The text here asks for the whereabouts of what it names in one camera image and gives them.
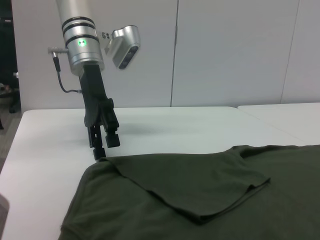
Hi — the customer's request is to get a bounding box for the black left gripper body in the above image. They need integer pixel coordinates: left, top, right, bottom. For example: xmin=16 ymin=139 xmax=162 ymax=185
xmin=79 ymin=64 xmax=114 ymax=127

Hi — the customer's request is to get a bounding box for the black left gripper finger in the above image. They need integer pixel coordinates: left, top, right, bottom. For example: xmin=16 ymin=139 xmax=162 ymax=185
xmin=101 ymin=107 xmax=121 ymax=148
xmin=87 ymin=124 xmax=107 ymax=161

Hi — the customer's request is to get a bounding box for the dark green t-shirt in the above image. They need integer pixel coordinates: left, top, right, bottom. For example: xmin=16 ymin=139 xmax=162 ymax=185
xmin=59 ymin=144 xmax=320 ymax=240

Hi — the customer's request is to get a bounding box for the dark background cabinet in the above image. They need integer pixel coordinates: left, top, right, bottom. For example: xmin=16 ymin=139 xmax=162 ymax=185
xmin=0 ymin=16 xmax=22 ymax=114

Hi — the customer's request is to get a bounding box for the dark left arm cable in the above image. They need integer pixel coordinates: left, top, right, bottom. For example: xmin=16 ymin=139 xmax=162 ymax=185
xmin=53 ymin=56 xmax=83 ymax=94

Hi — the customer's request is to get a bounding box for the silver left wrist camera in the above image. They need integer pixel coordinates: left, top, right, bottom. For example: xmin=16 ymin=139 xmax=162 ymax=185
xmin=97 ymin=24 xmax=140 ymax=71

